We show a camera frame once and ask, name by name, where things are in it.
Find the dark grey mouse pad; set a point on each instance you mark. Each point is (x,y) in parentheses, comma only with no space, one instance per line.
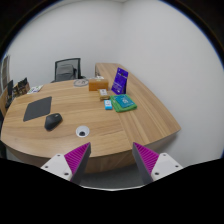
(37,109)

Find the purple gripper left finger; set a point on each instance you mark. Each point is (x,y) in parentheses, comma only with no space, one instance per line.
(70,166)

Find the small tan box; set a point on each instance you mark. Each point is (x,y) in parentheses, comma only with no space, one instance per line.
(103,94)

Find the black computer mouse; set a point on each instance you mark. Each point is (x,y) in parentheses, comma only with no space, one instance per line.
(52,121)

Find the colourful printed sheet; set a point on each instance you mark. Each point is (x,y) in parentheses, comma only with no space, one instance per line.
(35,89)

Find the round grey coaster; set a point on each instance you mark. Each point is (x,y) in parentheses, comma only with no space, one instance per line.
(81,82)

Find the orange cardboard box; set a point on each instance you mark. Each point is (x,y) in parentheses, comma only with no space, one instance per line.
(95,84)

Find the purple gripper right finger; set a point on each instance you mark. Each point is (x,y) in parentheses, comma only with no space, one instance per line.
(151,165)

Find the wooden side cabinet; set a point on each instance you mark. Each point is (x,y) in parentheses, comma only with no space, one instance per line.
(106,70)

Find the dark brown product boxes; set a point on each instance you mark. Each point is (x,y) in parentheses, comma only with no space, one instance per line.
(21,88)

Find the small blue white box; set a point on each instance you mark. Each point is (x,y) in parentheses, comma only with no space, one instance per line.
(108,104)

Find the purple standing sign card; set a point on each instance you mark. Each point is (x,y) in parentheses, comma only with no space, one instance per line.
(120,82)

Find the black mesh office chair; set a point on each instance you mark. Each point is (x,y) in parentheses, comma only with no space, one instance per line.
(68,69)

